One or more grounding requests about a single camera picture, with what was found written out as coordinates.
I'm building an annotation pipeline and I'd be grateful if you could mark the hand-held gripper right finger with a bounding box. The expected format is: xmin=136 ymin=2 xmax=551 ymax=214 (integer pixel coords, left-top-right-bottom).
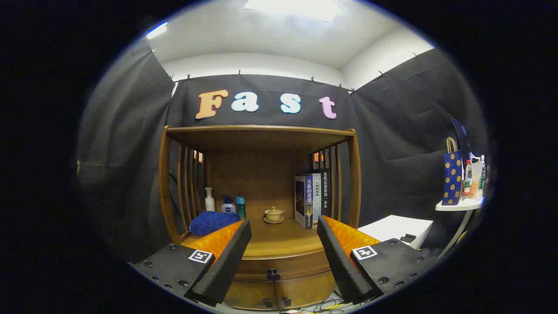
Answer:
xmin=316 ymin=215 xmax=439 ymax=305

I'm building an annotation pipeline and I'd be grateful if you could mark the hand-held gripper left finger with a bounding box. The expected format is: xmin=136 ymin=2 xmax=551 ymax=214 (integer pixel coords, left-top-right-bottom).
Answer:
xmin=129 ymin=219 xmax=252 ymax=307

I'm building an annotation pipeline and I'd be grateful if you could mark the wooden drawer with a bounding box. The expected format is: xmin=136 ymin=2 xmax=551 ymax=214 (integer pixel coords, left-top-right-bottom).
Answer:
xmin=233 ymin=261 xmax=333 ymax=282

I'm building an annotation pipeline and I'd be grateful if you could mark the small wooden cabinet door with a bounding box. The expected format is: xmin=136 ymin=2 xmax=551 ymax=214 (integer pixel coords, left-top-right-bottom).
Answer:
xmin=223 ymin=281 xmax=279 ymax=311
xmin=274 ymin=270 xmax=336 ymax=309

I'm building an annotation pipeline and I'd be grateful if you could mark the wooden countertop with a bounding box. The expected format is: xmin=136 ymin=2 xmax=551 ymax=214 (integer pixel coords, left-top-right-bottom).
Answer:
xmin=181 ymin=217 xmax=345 ymax=261

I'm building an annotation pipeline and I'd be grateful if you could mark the wooden cabinet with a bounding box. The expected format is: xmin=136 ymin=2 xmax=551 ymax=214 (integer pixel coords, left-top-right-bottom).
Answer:
xmin=158 ymin=125 xmax=362 ymax=311

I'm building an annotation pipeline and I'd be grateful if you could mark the blue folded towel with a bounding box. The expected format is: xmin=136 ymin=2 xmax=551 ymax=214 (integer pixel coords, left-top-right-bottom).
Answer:
xmin=189 ymin=211 xmax=241 ymax=236

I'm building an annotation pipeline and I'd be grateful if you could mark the white box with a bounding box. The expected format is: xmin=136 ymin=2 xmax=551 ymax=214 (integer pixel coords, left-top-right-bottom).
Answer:
xmin=357 ymin=215 xmax=434 ymax=250

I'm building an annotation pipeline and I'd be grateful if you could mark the pale spined book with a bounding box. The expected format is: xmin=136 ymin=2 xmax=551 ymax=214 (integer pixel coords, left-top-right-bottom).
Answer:
xmin=312 ymin=174 xmax=322 ymax=225

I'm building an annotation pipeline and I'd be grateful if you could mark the blue spined book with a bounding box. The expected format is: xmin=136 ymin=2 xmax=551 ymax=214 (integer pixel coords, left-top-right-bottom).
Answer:
xmin=294 ymin=175 xmax=315 ymax=230

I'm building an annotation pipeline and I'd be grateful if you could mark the black spined book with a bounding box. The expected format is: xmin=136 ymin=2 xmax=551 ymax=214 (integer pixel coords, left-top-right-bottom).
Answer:
xmin=320 ymin=169 xmax=332 ymax=216

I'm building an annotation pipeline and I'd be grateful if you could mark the white side table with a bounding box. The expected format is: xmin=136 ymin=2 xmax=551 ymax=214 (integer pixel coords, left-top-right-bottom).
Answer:
xmin=435 ymin=197 xmax=485 ymax=258

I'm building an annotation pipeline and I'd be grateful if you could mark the blue gold-dotted gift bag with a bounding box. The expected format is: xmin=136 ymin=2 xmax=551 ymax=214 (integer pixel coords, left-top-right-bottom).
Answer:
xmin=442 ymin=137 xmax=463 ymax=206

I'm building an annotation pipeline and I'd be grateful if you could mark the clear water bottle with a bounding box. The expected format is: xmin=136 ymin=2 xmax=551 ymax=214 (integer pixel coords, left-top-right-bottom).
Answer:
xmin=462 ymin=160 xmax=473 ymax=201

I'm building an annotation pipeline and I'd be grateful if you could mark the dark blue paper bag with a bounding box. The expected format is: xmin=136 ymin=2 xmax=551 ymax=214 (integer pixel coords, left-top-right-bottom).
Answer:
xmin=449 ymin=114 xmax=472 ymax=164

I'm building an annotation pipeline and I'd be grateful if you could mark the bundle of floor cables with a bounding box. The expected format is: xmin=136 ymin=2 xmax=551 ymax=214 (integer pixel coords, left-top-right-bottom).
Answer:
xmin=279 ymin=292 xmax=362 ymax=314

